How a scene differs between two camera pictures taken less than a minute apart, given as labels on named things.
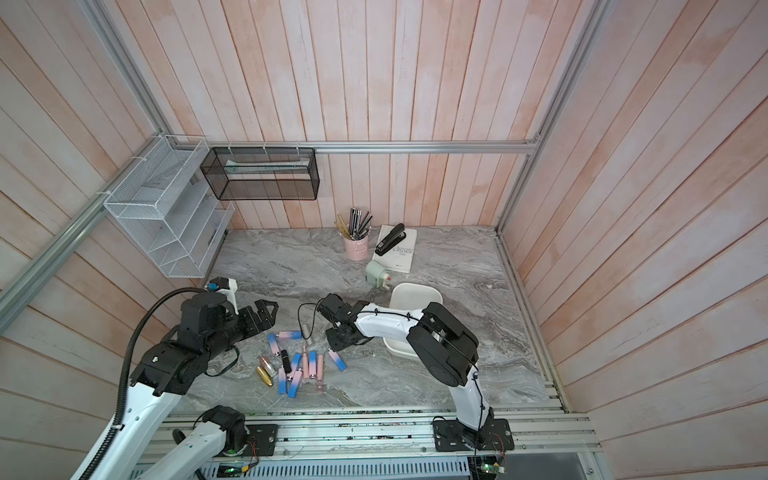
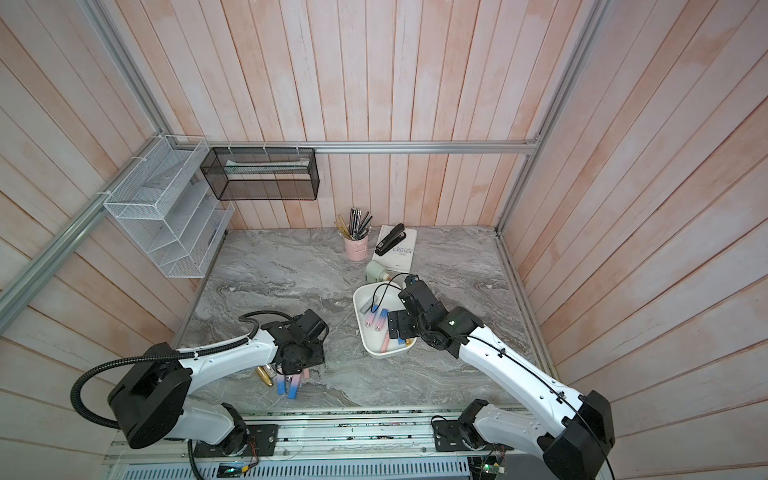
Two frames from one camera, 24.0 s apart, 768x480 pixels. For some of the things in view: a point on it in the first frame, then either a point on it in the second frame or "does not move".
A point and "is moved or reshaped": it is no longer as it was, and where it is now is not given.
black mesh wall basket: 262,173 does not move
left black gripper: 255,327 -> 319,357
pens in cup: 359,225 does not move
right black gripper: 334,344 -> 404,318
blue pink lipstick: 296,380 does not move
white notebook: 399,259 does not move
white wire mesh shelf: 162,203 does not move
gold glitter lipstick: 265,376 does not move
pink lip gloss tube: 305,362 is moved or reshaped
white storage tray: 414,297 is moved or reshaped
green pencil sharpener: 376,274 does not move
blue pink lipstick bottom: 282,381 does not move
